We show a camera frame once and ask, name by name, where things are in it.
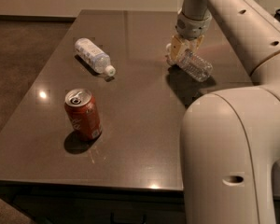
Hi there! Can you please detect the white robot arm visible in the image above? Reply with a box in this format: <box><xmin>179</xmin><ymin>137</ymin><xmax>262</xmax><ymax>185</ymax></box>
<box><xmin>176</xmin><ymin>0</ymin><xmax>280</xmax><ymax>224</ymax></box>

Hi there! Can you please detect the white labelled water bottle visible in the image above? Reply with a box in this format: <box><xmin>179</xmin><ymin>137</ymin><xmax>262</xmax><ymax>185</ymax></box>
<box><xmin>75</xmin><ymin>38</ymin><xmax>116</xmax><ymax>77</ymax></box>

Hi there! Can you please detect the clear plastic water bottle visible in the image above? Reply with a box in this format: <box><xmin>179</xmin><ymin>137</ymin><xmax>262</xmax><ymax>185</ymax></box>
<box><xmin>167</xmin><ymin>49</ymin><xmax>213</xmax><ymax>82</ymax></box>

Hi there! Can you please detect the red soda can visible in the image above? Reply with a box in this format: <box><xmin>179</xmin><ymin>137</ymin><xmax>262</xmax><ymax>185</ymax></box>
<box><xmin>64</xmin><ymin>88</ymin><xmax>102</xmax><ymax>141</ymax></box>

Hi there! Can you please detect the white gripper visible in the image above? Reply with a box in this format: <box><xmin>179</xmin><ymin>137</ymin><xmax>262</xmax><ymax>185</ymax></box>
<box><xmin>166</xmin><ymin>11</ymin><xmax>212</xmax><ymax>65</ymax></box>

